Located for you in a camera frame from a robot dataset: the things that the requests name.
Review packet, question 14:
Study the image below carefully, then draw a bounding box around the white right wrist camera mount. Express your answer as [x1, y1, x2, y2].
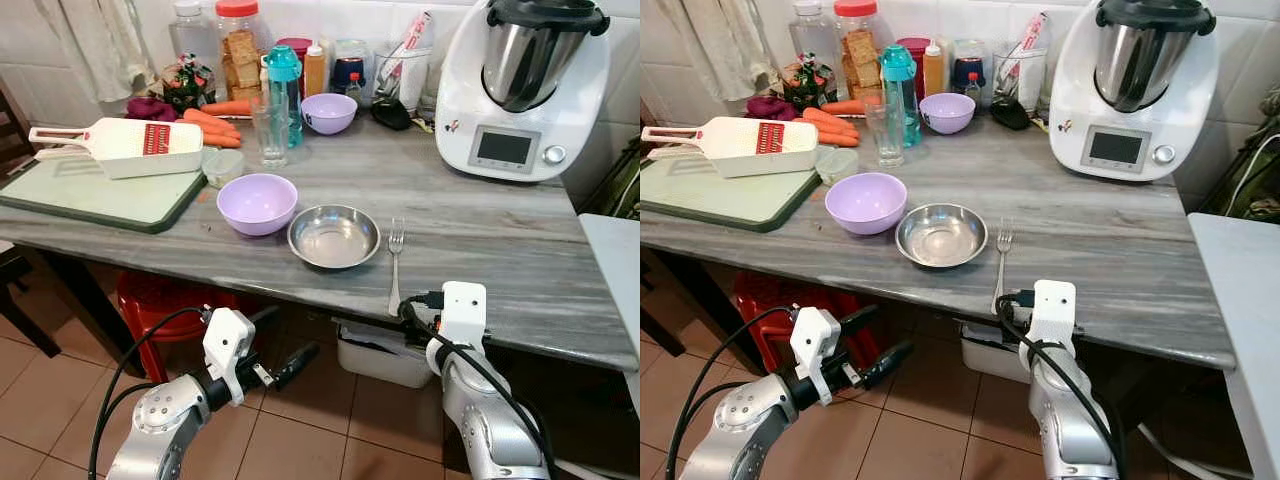
[440, 281, 489, 351]
[1030, 280, 1079, 351]

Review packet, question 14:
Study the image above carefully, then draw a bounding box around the black patterned snack bag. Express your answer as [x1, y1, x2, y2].
[780, 53, 836, 113]
[160, 55, 217, 113]

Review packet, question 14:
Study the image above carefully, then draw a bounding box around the silver fork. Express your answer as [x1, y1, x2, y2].
[387, 217, 406, 317]
[991, 218, 1014, 315]

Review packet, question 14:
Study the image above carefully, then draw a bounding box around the dark red lidded container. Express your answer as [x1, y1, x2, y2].
[897, 37, 931, 96]
[276, 37, 314, 96]

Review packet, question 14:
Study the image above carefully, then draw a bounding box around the clear drinking glass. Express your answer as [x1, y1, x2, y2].
[866, 92, 906, 168]
[251, 92, 291, 168]

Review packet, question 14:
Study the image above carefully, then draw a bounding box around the small purple plastic bowl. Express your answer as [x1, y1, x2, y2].
[301, 93, 358, 136]
[919, 92, 977, 135]

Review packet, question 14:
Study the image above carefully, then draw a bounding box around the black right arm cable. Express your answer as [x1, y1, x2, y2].
[995, 290, 1131, 480]
[400, 290, 561, 480]

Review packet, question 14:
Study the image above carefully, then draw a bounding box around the large purple plastic bowl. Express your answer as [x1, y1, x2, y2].
[217, 173, 299, 237]
[825, 172, 909, 236]

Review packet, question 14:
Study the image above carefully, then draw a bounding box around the stainless steel bowl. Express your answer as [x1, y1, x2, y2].
[288, 204, 382, 270]
[895, 203, 989, 269]

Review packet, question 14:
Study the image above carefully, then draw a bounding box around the black rounded pouch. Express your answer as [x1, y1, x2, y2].
[370, 97, 414, 131]
[990, 97, 1033, 131]

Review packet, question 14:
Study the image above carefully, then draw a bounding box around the white plastic bin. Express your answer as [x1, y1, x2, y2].
[335, 318, 436, 389]
[960, 320, 1031, 386]

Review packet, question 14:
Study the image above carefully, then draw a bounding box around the white-lidded clear jar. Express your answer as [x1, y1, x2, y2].
[787, 0, 836, 61]
[168, 0, 216, 63]

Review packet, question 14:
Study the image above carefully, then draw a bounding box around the red and white package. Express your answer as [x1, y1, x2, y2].
[1005, 12, 1051, 81]
[385, 12, 434, 81]

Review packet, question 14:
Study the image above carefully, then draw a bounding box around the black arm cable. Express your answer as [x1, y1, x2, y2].
[400, 290, 561, 480]
[665, 307, 796, 480]
[88, 307, 211, 480]
[995, 290, 1131, 480]

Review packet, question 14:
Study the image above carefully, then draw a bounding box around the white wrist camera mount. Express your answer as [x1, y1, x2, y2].
[440, 281, 489, 351]
[1030, 280, 1079, 351]
[790, 307, 843, 406]
[203, 308, 257, 406]

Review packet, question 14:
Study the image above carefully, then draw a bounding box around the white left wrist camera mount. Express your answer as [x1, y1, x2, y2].
[203, 308, 257, 406]
[790, 307, 843, 406]

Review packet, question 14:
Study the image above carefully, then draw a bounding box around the teal water bottle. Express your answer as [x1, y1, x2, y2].
[264, 45, 304, 149]
[880, 44, 920, 149]

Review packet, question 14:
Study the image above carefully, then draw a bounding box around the white side table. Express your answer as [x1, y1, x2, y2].
[1187, 213, 1280, 480]
[578, 213, 641, 376]

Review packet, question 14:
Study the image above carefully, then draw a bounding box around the orange sauce bottle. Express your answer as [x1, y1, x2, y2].
[303, 43, 327, 98]
[922, 42, 945, 98]

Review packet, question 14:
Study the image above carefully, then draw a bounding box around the dark purple cloth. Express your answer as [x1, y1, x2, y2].
[125, 96, 179, 123]
[745, 95, 798, 122]

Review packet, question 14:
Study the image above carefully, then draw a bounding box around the tall clear glass jar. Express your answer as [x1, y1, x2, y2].
[418, 40, 453, 116]
[1035, 40, 1067, 116]

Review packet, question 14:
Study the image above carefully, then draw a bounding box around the dark green bag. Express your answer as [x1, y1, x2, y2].
[1195, 85, 1280, 223]
[580, 135, 641, 219]

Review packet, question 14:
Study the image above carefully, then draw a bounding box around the white floor cable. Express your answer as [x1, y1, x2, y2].
[1135, 422, 1251, 480]

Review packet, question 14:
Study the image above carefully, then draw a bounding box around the pale green cutting board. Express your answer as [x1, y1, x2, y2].
[640, 152, 823, 233]
[0, 155, 209, 235]

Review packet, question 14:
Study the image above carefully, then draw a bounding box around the white kitchen food processor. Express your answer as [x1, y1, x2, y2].
[435, 0, 613, 183]
[1048, 0, 1221, 183]

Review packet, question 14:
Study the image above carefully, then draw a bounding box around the clear plastic utensil container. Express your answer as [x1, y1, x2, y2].
[990, 45, 1051, 111]
[372, 45, 433, 111]

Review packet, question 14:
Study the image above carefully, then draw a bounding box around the clear jar with blue contents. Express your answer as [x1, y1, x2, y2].
[950, 40, 991, 96]
[330, 40, 371, 96]

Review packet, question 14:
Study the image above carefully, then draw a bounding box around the small clear plastic container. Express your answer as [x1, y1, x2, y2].
[202, 148, 246, 188]
[815, 147, 859, 186]

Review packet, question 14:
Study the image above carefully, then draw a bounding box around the beige hanging towel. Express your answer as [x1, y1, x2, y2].
[35, 0, 156, 103]
[660, 0, 779, 101]

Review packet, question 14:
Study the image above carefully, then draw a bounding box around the dark wooden chair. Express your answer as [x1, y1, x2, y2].
[0, 80, 61, 359]

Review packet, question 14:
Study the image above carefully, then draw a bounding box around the white mandoline slicer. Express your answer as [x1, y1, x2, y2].
[641, 117, 819, 179]
[28, 118, 205, 181]

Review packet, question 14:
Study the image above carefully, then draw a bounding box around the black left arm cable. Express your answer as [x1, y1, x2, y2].
[665, 307, 796, 480]
[88, 307, 211, 480]

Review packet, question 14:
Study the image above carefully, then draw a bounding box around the red plastic stool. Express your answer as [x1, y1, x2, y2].
[733, 270, 881, 376]
[115, 270, 271, 386]

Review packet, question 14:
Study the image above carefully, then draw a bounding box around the red-lidded cracker jar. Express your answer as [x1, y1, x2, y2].
[214, 0, 263, 101]
[833, 0, 881, 101]

